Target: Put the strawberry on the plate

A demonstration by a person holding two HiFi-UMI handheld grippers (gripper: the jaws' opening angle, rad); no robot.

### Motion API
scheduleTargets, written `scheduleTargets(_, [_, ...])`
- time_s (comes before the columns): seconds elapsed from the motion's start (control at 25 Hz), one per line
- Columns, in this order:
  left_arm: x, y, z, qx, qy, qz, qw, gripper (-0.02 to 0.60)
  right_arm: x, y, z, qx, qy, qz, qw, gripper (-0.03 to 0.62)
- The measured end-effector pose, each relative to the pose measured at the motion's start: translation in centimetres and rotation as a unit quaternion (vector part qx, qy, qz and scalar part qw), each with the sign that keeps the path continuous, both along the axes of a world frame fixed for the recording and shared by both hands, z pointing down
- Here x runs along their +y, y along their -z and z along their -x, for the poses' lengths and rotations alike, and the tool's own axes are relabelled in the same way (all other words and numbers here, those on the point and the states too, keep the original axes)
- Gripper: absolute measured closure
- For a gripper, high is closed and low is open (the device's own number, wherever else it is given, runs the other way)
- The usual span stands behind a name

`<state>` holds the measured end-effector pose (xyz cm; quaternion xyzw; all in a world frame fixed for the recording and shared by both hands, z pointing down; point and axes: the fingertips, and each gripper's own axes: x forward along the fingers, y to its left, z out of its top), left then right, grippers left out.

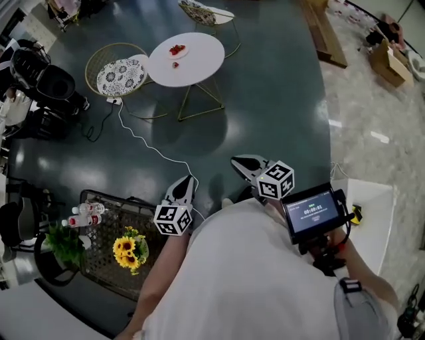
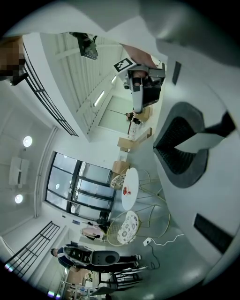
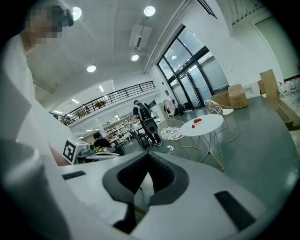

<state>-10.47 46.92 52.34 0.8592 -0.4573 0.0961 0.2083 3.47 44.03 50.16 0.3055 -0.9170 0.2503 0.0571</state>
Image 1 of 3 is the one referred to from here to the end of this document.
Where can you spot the plastic water bottle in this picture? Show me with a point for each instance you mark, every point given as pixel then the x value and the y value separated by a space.
pixel 83 220
pixel 89 208

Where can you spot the black office chair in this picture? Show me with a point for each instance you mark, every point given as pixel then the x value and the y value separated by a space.
pixel 16 222

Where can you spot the black metal mesh table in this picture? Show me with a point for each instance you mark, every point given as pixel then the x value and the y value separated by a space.
pixel 106 252

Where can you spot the round white table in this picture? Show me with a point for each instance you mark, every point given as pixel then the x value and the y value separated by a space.
pixel 199 63

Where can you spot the wooden bench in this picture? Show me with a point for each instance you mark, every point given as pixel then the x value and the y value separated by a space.
pixel 327 36

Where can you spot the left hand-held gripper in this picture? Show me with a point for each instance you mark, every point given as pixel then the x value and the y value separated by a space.
pixel 172 219

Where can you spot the person's shoe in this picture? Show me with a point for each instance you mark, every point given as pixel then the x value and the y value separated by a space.
pixel 227 202

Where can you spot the cardboard box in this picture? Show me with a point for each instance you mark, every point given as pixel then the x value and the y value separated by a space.
pixel 390 66

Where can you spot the person's white shirt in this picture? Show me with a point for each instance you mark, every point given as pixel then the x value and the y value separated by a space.
pixel 245 272

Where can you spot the person's left forearm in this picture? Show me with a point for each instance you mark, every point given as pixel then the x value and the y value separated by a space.
pixel 159 265

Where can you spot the black monitor mount rig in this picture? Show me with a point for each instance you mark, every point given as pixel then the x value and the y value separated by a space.
pixel 323 254

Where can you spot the person's right forearm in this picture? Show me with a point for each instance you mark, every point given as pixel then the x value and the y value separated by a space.
pixel 365 275

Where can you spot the white cabinet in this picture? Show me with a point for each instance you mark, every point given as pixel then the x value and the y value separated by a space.
pixel 368 219

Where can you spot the yellow tape measure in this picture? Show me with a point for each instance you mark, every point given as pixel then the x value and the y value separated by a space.
pixel 357 214

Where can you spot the black monitor screen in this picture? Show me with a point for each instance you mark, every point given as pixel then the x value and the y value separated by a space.
pixel 312 212

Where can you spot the green potted plant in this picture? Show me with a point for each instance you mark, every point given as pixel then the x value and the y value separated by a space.
pixel 64 244

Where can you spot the grey shoulder bag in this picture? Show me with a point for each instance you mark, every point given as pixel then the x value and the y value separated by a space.
pixel 358 312

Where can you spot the white power strip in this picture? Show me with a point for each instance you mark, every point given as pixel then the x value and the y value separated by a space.
pixel 114 100

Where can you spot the sunflower bouquet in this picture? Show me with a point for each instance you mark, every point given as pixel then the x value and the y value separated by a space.
pixel 127 250

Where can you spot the white plate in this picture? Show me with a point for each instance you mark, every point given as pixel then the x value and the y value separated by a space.
pixel 171 56

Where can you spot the gold chair with patterned cushion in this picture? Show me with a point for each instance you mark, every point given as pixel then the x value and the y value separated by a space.
pixel 121 74
pixel 202 13

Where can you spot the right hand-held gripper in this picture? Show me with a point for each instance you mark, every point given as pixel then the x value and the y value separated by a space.
pixel 275 181

